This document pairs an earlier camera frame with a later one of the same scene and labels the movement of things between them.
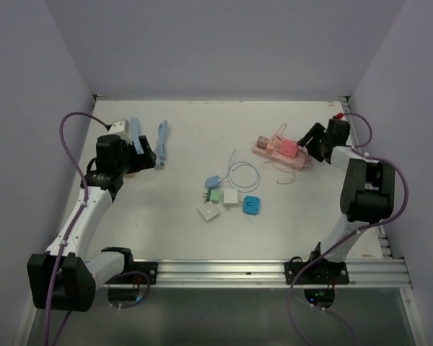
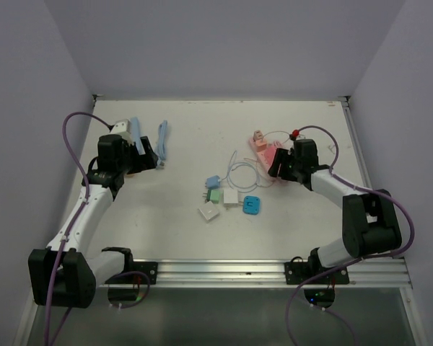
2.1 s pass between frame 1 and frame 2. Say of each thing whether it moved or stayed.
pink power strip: moved
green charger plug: stayed
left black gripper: stayed
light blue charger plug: stayed
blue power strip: stayed
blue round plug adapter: stayed
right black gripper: moved
